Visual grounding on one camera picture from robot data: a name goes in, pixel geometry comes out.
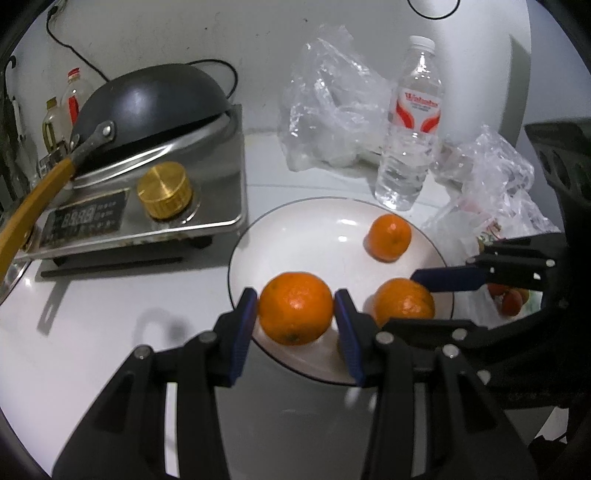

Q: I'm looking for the red cherry tomato one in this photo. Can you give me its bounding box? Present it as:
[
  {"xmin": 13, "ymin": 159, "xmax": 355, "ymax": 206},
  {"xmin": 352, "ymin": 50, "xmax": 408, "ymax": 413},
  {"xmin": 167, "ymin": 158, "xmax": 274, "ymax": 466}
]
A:
[{"xmin": 487, "ymin": 283, "xmax": 509, "ymax": 298}]

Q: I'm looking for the steel induction cooker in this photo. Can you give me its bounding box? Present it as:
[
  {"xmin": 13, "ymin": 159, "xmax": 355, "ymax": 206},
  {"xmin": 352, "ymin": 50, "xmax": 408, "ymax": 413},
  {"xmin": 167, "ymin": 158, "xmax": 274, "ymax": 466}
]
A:
[{"xmin": 15, "ymin": 104, "xmax": 247, "ymax": 262}]

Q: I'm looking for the black wok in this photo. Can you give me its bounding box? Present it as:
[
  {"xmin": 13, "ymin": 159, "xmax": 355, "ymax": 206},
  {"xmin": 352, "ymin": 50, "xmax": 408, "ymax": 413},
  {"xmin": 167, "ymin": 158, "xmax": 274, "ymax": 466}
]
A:
[{"xmin": 1, "ymin": 63, "xmax": 231, "ymax": 276}]

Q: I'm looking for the red cherry tomato two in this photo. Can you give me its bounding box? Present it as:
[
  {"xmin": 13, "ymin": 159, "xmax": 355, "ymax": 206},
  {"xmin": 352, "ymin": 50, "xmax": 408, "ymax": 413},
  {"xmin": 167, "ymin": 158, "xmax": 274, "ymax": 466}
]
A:
[{"xmin": 500, "ymin": 289, "xmax": 523, "ymax": 317}]

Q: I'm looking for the white round plate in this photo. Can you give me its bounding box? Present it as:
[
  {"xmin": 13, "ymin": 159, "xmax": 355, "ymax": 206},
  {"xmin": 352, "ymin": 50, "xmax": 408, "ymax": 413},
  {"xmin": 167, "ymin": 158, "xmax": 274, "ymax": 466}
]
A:
[{"xmin": 228, "ymin": 197, "xmax": 447, "ymax": 386}]

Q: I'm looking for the mandarin orange two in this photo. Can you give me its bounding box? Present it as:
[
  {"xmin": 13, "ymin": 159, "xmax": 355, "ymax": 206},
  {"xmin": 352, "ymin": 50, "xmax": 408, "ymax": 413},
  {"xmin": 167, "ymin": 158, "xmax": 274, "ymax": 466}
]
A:
[{"xmin": 259, "ymin": 272, "xmax": 334, "ymax": 346}]

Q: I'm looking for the mandarin orange one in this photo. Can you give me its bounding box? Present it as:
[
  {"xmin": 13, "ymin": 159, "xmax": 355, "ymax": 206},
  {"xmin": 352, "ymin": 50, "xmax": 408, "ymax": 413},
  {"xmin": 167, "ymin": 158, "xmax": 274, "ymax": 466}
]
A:
[{"xmin": 366, "ymin": 214, "xmax": 412, "ymax": 262}]

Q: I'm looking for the clear oil bottle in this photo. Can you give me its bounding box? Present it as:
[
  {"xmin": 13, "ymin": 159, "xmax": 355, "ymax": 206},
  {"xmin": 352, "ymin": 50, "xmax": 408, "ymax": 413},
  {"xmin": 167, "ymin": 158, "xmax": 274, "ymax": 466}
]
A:
[{"xmin": 42, "ymin": 97, "xmax": 70, "ymax": 153}]

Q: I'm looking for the red label sauce bottle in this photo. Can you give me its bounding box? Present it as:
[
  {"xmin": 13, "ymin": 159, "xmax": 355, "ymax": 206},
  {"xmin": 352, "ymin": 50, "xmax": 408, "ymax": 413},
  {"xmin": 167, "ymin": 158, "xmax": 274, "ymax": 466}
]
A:
[{"xmin": 61, "ymin": 68, "xmax": 94, "ymax": 126}]

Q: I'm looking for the bagged white bowl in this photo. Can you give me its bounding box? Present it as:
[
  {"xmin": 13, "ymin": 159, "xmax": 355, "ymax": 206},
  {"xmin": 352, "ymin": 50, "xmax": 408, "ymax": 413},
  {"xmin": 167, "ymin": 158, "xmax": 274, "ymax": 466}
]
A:
[{"xmin": 279, "ymin": 25, "xmax": 392, "ymax": 171}]

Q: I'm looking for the mandarin orange three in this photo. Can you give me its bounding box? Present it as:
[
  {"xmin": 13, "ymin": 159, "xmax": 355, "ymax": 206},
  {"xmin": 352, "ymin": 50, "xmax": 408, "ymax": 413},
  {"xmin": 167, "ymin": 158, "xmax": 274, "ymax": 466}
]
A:
[{"xmin": 372, "ymin": 278, "xmax": 436, "ymax": 327}]

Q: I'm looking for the clear plastic water bottle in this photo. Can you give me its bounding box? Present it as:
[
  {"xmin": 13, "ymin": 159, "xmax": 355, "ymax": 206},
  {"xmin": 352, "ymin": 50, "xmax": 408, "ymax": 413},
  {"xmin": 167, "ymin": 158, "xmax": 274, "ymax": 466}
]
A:
[{"xmin": 374, "ymin": 36, "xmax": 444, "ymax": 211}]

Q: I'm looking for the printed clear plastic bag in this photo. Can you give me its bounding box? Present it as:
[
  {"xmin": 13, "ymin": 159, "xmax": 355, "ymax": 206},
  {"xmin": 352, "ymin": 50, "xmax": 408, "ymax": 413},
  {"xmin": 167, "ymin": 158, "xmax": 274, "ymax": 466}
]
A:
[{"xmin": 426, "ymin": 216, "xmax": 566, "ymax": 326}]

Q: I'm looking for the cooker black power cable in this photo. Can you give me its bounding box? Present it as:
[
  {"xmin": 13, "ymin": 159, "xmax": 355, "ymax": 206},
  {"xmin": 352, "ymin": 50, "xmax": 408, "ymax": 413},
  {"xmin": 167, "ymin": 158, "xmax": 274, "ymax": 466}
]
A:
[{"xmin": 44, "ymin": 0, "xmax": 240, "ymax": 100}]

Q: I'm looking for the black hanging power cable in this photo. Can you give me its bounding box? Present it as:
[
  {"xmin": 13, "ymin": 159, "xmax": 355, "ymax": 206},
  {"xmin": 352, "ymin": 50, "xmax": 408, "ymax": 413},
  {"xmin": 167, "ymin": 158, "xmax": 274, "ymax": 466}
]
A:
[{"xmin": 406, "ymin": 0, "xmax": 463, "ymax": 21}]

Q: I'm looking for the crumpled clear plastic bag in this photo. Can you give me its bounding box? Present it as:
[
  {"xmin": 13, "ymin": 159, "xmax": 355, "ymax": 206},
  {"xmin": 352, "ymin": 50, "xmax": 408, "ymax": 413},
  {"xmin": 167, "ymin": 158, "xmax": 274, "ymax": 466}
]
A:
[{"xmin": 431, "ymin": 125, "xmax": 559, "ymax": 242}]

